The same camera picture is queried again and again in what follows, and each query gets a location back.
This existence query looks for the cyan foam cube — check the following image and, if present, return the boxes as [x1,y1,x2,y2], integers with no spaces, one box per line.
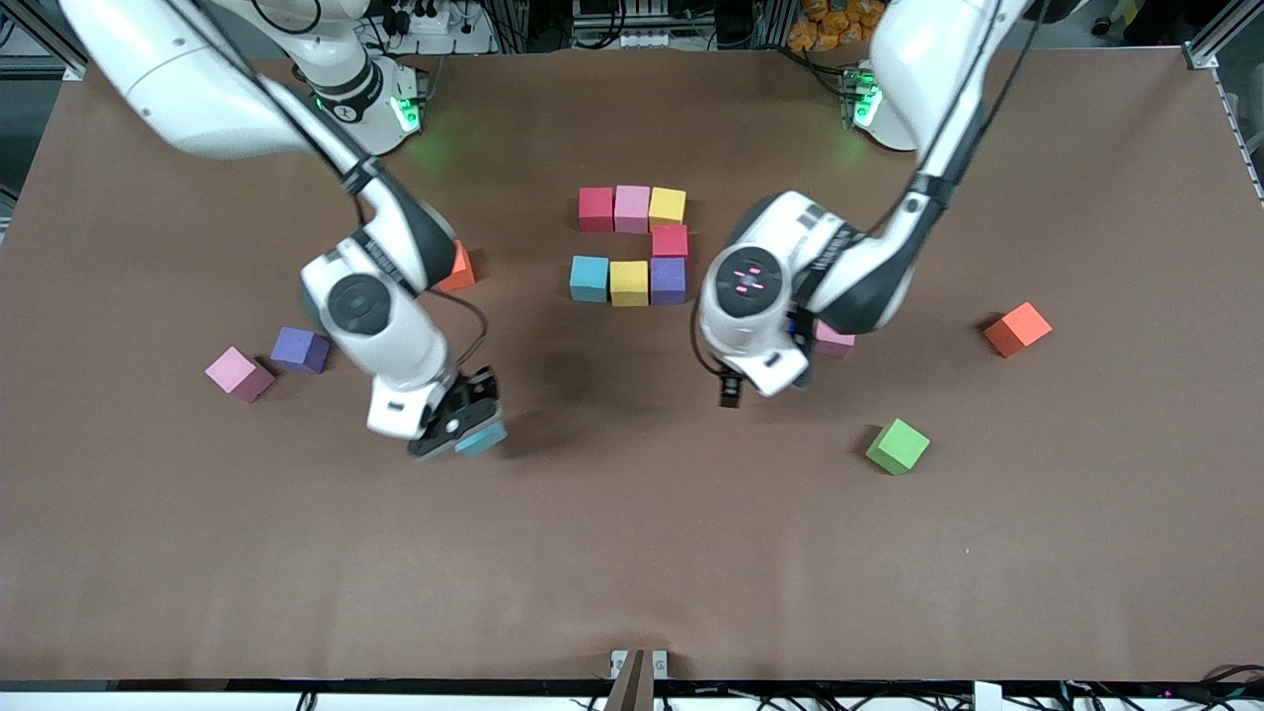
[570,256,611,303]
[454,422,510,457]

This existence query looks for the purple foam cube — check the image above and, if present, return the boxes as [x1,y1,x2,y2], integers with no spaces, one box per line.
[649,258,688,306]
[270,327,332,375]

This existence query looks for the green foam cube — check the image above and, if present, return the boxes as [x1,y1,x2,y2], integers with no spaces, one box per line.
[865,418,931,477]

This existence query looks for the orange foam cube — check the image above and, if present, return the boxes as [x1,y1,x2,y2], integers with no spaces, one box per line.
[983,301,1054,359]
[434,240,477,293]

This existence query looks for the metal equipment rack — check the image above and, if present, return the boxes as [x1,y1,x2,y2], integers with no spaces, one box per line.
[571,0,717,50]

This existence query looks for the orange snack bags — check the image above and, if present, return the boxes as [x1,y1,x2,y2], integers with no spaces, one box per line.
[785,0,885,50]

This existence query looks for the white table edge strip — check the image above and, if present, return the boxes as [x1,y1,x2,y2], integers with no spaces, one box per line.
[0,679,1264,711]

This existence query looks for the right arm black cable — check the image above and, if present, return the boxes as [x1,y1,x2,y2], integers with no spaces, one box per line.
[430,286,491,374]

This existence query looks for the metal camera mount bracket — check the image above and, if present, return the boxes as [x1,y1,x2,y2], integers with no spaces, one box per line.
[609,649,670,711]

